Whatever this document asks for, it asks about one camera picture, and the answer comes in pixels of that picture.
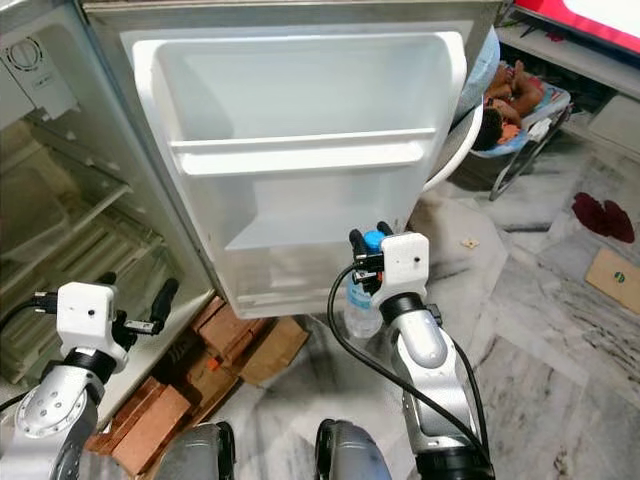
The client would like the clear blue-capped water bottle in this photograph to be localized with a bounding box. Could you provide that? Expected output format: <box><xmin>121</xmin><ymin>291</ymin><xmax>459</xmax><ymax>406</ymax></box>
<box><xmin>342</xmin><ymin>229</ymin><xmax>392</xmax><ymax>339</ymax></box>

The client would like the clear plastic fridge tray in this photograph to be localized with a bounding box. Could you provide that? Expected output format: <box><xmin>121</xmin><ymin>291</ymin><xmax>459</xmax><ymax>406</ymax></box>
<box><xmin>0</xmin><ymin>168</ymin><xmax>99</xmax><ymax>269</ymax></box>

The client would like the white mini fridge body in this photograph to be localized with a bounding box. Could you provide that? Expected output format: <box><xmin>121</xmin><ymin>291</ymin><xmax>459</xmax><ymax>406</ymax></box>
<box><xmin>0</xmin><ymin>0</ymin><xmax>213</xmax><ymax>389</ymax></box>

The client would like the white fridge door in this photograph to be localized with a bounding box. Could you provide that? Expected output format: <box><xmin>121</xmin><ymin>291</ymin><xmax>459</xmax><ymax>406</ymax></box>
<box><xmin>82</xmin><ymin>0</ymin><xmax>503</xmax><ymax>321</ymax></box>

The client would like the red brick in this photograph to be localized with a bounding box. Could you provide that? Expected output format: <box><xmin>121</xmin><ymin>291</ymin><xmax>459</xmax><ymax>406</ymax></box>
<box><xmin>194</xmin><ymin>297</ymin><xmax>262</xmax><ymax>367</ymax></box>
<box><xmin>106</xmin><ymin>377</ymin><xmax>194</xmax><ymax>477</ymax></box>

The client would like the tan wooden block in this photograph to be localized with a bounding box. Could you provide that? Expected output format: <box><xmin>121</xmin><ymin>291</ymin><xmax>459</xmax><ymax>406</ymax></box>
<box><xmin>239</xmin><ymin>316</ymin><xmax>310</xmax><ymax>387</ymax></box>

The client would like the grey robot left leg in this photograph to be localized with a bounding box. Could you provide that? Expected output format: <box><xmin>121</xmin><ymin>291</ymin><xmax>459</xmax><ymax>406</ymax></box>
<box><xmin>156</xmin><ymin>421</ymin><xmax>237</xmax><ymax>480</ymax></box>

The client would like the grey robot leg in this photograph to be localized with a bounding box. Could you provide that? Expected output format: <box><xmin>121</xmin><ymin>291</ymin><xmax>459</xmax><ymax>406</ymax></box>
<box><xmin>156</xmin><ymin>421</ymin><xmax>237</xmax><ymax>480</ymax></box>
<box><xmin>314</xmin><ymin>418</ymin><xmax>402</xmax><ymax>480</ymax></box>

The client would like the baby lying down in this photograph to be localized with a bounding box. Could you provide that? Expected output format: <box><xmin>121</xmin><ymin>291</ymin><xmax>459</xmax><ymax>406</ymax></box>
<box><xmin>477</xmin><ymin>61</ymin><xmax>547</xmax><ymax>152</ymax></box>

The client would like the grey robot right leg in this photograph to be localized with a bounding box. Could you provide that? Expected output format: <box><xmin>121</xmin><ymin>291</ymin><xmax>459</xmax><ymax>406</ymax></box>
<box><xmin>314</xmin><ymin>418</ymin><xmax>402</xmax><ymax>480</ymax></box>

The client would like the blue baby bouncer seat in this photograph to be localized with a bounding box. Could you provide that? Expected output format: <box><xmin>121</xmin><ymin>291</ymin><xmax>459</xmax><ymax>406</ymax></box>
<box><xmin>465</xmin><ymin>60</ymin><xmax>574</xmax><ymax>203</ymax></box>

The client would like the dark red slipper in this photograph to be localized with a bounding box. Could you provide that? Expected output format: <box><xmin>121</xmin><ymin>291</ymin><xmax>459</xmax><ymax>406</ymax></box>
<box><xmin>600</xmin><ymin>199</ymin><xmax>637</xmax><ymax>244</ymax></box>
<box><xmin>572</xmin><ymin>192</ymin><xmax>607</xmax><ymax>234</ymax></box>

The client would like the small brown cardboard piece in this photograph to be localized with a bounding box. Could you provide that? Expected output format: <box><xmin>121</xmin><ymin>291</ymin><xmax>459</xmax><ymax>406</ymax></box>
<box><xmin>585</xmin><ymin>246</ymin><xmax>640</xmax><ymax>317</ymax></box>

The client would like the grey television stand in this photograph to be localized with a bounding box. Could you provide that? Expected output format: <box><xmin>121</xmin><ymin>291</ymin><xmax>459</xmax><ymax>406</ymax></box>
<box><xmin>500</xmin><ymin>24</ymin><xmax>640</xmax><ymax>153</ymax></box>

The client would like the bright television screen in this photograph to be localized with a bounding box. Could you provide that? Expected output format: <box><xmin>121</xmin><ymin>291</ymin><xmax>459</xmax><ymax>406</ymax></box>
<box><xmin>512</xmin><ymin>0</ymin><xmax>640</xmax><ymax>57</ymax></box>

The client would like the white wire fridge shelf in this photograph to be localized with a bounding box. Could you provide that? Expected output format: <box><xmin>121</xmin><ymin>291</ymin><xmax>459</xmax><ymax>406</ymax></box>
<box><xmin>0</xmin><ymin>213</ymin><xmax>179</xmax><ymax>326</ymax></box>

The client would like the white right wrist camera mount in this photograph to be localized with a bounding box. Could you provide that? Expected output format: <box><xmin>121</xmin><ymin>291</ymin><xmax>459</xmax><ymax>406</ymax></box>
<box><xmin>379</xmin><ymin>231</ymin><xmax>430</xmax><ymax>299</ymax></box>

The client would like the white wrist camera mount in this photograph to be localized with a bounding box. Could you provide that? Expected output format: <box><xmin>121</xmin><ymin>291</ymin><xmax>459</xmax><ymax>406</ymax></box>
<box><xmin>56</xmin><ymin>282</ymin><xmax>127</xmax><ymax>354</ymax></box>
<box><xmin>379</xmin><ymin>231</ymin><xmax>430</xmax><ymax>299</ymax></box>

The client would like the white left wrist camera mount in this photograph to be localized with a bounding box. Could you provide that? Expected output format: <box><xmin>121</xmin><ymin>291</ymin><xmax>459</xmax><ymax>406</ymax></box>
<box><xmin>56</xmin><ymin>282</ymin><xmax>127</xmax><ymax>354</ymax></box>

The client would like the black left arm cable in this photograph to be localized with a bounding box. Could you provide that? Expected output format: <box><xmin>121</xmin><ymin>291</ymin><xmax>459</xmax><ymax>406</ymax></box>
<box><xmin>0</xmin><ymin>292</ymin><xmax>61</xmax><ymax>413</ymax></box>

